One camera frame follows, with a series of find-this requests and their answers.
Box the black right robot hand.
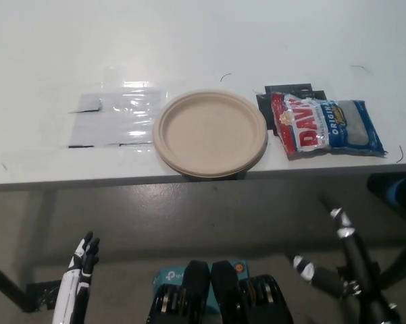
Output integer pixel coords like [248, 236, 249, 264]
[291, 198, 402, 324]

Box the red blue sunflower seeds bag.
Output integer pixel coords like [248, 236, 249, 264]
[270, 91, 388, 161]

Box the beige paper plate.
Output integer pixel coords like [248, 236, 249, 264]
[160, 148, 270, 179]
[153, 88, 270, 173]

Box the black floor tape patch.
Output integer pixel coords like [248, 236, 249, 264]
[25, 281, 60, 311]

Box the black left robot body block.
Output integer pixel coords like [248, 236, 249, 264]
[147, 259, 212, 324]

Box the teal router box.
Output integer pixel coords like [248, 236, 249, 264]
[151, 258, 249, 317]

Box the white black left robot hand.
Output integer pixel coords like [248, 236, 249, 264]
[52, 231, 101, 324]

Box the black and blue object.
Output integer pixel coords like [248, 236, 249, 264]
[367, 172, 406, 205]

